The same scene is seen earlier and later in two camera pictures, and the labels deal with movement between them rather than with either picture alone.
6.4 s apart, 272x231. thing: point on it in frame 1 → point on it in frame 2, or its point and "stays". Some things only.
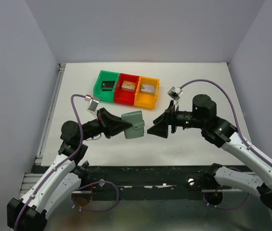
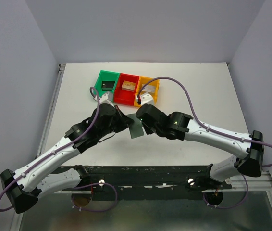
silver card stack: [148, 89] stays
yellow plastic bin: [146, 93] stays
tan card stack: [129, 86] stays
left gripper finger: [113, 118] → [124, 118]
